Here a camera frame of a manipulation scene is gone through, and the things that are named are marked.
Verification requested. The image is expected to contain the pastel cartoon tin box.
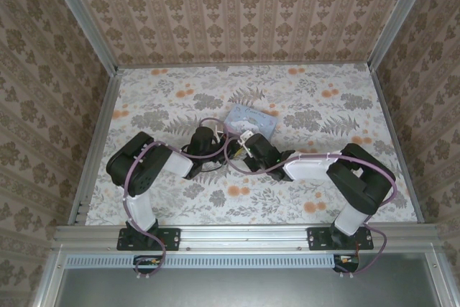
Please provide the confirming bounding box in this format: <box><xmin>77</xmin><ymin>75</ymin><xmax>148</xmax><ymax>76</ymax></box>
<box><xmin>223</xmin><ymin>103</ymin><xmax>280</xmax><ymax>139</ymax></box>

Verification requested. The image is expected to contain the floral table cover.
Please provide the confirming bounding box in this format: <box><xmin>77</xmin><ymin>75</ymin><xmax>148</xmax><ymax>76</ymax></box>
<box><xmin>77</xmin><ymin>63</ymin><xmax>420</xmax><ymax>227</ymax></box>

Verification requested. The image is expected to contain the small connector board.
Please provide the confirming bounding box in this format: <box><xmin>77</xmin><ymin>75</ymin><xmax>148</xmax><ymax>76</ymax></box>
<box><xmin>333</xmin><ymin>253</ymin><xmax>361</xmax><ymax>273</ymax></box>
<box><xmin>133</xmin><ymin>255</ymin><xmax>163</xmax><ymax>274</ymax></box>

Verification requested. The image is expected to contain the grey metal sheet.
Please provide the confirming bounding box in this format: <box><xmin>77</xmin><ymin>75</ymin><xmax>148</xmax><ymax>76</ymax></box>
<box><xmin>34</xmin><ymin>249</ymin><xmax>454</xmax><ymax>307</ymax></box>

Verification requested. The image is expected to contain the thin black left gripper cable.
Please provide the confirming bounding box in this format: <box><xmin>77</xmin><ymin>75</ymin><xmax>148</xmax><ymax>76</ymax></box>
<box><xmin>179</xmin><ymin>143</ymin><xmax>226</xmax><ymax>173</ymax></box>

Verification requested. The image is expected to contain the aluminium cross rail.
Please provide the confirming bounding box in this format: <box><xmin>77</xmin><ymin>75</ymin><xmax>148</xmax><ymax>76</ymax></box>
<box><xmin>52</xmin><ymin>224</ymin><xmax>442</xmax><ymax>251</ymax></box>

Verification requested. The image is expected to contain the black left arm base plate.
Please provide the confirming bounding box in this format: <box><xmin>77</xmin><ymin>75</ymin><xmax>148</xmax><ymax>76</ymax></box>
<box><xmin>117</xmin><ymin>226</ymin><xmax>181</xmax><ymax>252</ymax></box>

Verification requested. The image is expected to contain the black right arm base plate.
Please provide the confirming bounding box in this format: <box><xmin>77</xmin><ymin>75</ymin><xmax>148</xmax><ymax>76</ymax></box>
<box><xmin>307</xmin><ymin>226</ymin><xmax>374</xmax><ymax>252</ymax></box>

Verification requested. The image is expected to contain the white slotted cable duct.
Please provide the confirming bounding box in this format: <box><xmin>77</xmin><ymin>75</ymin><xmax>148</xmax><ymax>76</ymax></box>
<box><xmin>66</xmin><ymin>253</ymin><xmax>438</xmax><ymax>270</ymax></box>

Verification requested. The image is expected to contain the aluminium side rail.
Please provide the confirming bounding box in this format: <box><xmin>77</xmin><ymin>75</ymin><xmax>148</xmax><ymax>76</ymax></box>
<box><xmin>369</xmin><ymin>65</ymin><xmax>424</xmax><ymax>224</ymax></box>
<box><xmin>68</xmin><ymin>68</ymin><xmax>124</xmax><ymax>227</ymax></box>

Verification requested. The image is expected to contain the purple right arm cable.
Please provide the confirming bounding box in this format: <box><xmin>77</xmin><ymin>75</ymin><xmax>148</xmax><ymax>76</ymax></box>
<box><xmin>224</xmin><ymin>134</ymin><xmax>398</xmax><ymax>279</ymax></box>

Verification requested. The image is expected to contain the aluminium frame post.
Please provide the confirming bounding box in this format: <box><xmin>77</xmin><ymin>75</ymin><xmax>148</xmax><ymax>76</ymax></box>
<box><xmin>367</xmin><ymin>0</ymin><xmax>429</xmax><ymax>71</ymax></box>
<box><xmin>42</xmin><ymin>0</ymin><xmax>120</xmax><ymax>75</ymax></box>

